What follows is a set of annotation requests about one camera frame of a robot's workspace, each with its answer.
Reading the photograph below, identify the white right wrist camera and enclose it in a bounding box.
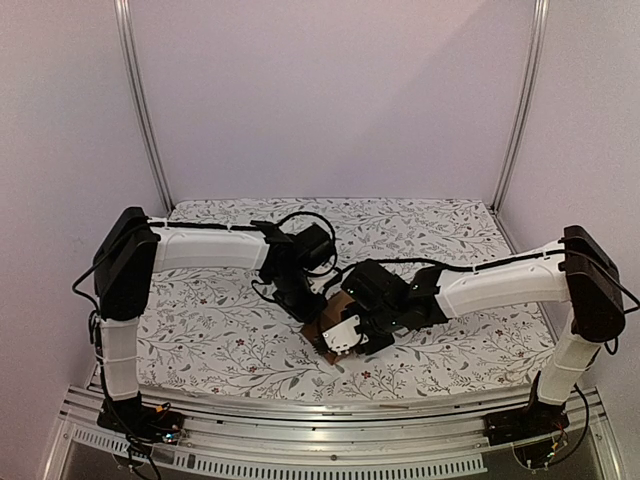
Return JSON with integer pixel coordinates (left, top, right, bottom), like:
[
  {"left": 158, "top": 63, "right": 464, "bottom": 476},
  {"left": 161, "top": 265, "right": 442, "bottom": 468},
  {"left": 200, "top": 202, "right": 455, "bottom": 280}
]
[{"left": 311, "top": 315, "right": 369, "bottom": 356}]

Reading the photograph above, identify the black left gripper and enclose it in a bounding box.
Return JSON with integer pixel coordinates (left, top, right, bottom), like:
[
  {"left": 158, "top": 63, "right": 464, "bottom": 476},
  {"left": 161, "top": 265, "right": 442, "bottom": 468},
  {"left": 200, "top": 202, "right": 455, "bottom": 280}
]
[{"left": 270, "top": 270, "right": 329, "bottom": 325}]

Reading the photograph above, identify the floral patterned table mat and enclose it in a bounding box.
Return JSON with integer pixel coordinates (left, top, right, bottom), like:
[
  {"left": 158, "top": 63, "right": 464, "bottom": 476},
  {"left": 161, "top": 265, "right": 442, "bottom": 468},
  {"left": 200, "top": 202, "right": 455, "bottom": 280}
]
[{"left": 97, "top": 197, "right": 559, "bottom": 402}]

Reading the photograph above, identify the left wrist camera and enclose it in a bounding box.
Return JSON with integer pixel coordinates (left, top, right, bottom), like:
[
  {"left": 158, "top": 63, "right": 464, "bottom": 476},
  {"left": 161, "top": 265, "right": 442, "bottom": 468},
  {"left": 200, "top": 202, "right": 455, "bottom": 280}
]
[{"left": 307, "top": 272, "right": 342, "bottom": 295}]

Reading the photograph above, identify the brown cardboard box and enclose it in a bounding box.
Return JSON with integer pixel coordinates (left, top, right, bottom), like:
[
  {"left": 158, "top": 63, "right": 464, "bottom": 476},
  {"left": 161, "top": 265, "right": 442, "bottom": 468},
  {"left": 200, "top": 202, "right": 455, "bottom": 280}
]
[{"left": 301, "top": 291, "right": 353, "bottom": 365}]

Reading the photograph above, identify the aluminium front rail frame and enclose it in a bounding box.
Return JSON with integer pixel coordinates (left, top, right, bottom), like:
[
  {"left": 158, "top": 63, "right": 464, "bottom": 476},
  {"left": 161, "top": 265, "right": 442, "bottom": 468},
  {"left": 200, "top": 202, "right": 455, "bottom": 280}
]
[{"left": 42, "top": 380, "right": 628, "bottom": 479}]

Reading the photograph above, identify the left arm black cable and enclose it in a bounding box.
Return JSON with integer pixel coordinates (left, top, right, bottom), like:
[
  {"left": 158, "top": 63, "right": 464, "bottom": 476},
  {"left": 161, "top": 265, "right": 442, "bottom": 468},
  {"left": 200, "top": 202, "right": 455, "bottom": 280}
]
[{"left": 277, "top": 211, "right": 338, "bottom": 281}]

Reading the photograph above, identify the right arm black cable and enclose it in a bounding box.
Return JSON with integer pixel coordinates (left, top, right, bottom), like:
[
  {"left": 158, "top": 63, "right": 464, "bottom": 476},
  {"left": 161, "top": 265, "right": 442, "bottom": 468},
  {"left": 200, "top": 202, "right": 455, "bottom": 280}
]
[{"left": 329, "top": 257, "right": 566, "bottom": 301}]

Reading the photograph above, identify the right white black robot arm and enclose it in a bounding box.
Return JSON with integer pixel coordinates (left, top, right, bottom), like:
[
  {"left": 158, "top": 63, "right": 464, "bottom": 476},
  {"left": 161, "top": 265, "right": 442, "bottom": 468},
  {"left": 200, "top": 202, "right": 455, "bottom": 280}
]
[{"left": 324, "top": 225, "right": 629, "bottom": 436}]

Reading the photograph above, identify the right aluminium corner post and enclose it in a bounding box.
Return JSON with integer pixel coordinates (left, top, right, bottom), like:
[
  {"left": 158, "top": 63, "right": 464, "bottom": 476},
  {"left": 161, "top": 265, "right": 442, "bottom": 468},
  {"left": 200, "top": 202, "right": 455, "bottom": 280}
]
[{"left": 490, "top": 0, "right": 550, "bottom": 216}]

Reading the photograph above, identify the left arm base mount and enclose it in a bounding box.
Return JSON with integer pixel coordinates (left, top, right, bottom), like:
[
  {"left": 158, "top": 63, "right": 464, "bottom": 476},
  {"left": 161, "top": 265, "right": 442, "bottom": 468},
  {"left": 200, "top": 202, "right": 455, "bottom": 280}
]
[{"left": 97, "top": 393, "right": 185, "bottom": 444}]

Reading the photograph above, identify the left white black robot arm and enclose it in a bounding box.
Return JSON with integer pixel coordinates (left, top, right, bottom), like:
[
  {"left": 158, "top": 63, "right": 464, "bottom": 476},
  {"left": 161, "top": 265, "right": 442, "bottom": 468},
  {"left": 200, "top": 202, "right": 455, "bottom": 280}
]
[{"left": 72, "top": 207, "right": 337, "bottom": 434}]

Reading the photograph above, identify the aluminium corner post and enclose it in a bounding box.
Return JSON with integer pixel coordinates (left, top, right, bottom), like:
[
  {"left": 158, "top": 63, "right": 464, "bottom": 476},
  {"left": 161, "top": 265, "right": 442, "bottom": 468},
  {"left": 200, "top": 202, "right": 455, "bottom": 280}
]
[
  {"left": 490, "top": 0, "right": 550, "bottom": 216},
  {"left": 113, "top": 0, "right": 175, "bottom": 213}
]

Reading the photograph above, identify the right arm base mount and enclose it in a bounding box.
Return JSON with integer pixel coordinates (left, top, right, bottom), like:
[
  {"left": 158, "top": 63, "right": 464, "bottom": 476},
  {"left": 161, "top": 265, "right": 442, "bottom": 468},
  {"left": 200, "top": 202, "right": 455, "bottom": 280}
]
[{"left": 483, "top": 373, "right": 569, "bottom": 446}]

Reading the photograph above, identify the left aluminium corner post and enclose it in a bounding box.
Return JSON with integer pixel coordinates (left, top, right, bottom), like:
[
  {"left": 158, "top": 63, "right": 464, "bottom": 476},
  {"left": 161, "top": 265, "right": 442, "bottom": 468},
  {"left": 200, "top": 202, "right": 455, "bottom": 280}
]
[{"left": 113, "top": 0, "right": 175, "bottom": 213}]

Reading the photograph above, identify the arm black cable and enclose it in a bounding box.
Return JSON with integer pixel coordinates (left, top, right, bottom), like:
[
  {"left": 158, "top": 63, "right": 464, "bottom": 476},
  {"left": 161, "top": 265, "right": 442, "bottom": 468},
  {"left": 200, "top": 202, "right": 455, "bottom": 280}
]
[
  {"left": 277, "top": 211, "right": 338, "bottom": 281},
  {"left": 329, "top": 257, "right": 566, "bottom": 301}
]

